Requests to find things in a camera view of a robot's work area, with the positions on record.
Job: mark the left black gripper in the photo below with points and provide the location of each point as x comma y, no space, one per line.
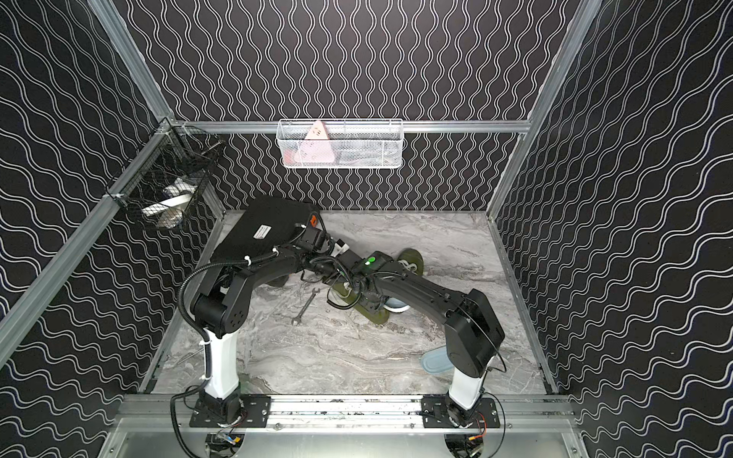
342,259

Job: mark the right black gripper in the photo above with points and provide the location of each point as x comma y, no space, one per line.
372,305

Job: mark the olive green shoe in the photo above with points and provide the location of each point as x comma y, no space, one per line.
412,260
366,309

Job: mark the light blue insole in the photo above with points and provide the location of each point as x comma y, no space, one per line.
396,306
436,361

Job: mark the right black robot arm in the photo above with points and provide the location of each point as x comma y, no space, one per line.
472,331

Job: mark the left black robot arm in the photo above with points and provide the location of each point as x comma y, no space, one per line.
215,299

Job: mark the black tool case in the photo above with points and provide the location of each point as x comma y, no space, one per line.
266,227

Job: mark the silver wrench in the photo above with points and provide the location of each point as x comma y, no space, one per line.
297,319

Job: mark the pink triangle card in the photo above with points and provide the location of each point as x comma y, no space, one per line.
315,149

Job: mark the white items in black basket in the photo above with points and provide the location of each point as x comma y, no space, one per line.
168,212

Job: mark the white wire basket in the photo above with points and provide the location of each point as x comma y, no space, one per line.
359,143

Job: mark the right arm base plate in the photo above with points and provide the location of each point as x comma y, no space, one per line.
441,412

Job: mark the black wire basket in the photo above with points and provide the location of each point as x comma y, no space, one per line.
187,152

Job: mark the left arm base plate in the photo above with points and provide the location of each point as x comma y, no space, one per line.
234,411

